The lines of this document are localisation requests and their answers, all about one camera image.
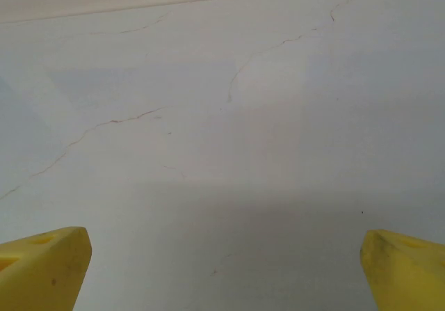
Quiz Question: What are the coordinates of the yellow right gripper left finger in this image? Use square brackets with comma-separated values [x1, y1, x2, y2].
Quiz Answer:
[0, 225, 93, 311]

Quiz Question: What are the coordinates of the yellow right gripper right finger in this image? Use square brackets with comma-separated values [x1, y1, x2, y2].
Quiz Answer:
[359, 230, 445, 311]

